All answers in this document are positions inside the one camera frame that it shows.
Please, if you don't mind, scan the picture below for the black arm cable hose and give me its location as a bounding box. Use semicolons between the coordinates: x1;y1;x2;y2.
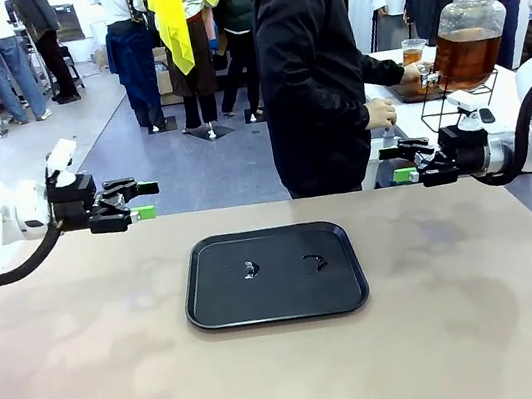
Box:
0;219;69;287
446;0;532;191

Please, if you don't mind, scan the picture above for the small meltwater puddle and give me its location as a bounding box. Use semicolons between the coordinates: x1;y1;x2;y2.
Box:
240;258;263;281
300;250;330;276

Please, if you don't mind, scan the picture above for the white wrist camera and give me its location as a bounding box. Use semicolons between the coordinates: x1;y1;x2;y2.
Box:
41;136;83;189
446;85;498;134

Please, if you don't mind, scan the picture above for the brown cardboard box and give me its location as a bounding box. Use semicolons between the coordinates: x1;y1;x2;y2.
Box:
151;44;187;109

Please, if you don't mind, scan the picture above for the person's right hand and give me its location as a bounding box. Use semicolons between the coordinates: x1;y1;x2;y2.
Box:
365;94;400;133

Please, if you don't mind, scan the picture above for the brown serving tray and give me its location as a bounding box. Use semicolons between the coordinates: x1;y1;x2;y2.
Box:
381;74;448;109

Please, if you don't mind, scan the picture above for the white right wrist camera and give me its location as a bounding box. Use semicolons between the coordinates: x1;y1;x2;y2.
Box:
446;85;498;134

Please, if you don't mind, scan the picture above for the bystander in dark clothes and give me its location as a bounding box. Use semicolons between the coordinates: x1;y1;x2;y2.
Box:
9;0;84;111

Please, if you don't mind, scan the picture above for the person's left hand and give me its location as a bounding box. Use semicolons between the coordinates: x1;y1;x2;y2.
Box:
398;62;425;89

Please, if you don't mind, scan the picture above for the bystander in blue jeans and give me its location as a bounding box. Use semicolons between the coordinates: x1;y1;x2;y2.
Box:
0;0;55;129

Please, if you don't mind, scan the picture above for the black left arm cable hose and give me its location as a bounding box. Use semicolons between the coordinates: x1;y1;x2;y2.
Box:
0;219;69;287

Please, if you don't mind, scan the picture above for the figure in dark puffer jacket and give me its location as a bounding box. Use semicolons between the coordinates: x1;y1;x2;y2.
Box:
203;0;276;129

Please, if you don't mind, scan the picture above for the tall clear plastic cup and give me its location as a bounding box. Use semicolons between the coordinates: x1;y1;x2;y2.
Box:
400;36;430;69

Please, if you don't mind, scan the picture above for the black plastic serving tray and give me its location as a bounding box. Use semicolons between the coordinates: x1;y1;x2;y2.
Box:
174;211;373;338

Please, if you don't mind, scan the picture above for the glass tea dispenser jar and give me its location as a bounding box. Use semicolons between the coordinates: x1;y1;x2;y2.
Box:
406;0;520;100

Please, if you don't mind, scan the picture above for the black wire dispenser stand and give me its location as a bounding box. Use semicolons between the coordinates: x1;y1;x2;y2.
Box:
416;66;508;136

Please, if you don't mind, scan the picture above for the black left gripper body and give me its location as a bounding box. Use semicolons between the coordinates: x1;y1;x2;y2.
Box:
43;169;110;235

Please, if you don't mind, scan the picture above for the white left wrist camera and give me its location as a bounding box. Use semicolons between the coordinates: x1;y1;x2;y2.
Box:
41;136;83;189

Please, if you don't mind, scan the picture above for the mannequin with dark blue apron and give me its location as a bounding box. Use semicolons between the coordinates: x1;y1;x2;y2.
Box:
86;0;170;140

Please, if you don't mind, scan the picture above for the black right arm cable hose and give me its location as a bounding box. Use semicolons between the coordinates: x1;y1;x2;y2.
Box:
446;0;532;191

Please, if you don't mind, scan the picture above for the dark framed display panel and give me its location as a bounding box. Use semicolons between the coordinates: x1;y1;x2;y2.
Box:
51;3;86;44

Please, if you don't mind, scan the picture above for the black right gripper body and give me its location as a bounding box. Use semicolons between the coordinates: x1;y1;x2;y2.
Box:
433;120;497;182

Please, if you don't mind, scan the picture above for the mannequin with yellow cloth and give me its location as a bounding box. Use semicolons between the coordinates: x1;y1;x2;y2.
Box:
146;0;250;148

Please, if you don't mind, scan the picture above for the person's left forearm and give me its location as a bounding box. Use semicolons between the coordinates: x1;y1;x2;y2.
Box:
358;48;408;91

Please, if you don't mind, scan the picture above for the person in black hoodie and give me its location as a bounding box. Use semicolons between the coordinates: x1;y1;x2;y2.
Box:
247;0;424;203

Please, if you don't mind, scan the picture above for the person's right forearm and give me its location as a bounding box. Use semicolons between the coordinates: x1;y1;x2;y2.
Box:
330;91;376;138

